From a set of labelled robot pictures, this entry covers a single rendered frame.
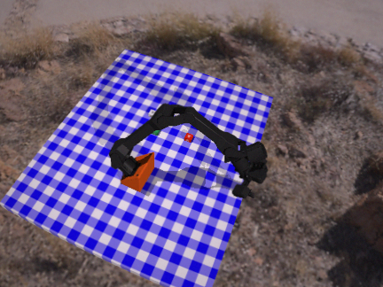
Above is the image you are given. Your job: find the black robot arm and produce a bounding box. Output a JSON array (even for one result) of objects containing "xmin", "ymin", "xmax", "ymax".
[{"xmin": 109, "ymin": 103, "xmax": 268, "ymax": 184}]

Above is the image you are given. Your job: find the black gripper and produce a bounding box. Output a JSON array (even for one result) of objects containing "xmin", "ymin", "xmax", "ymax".
[{"xmin": 231, "ymin": 159, "xmax": 268, "ymax": 198}]

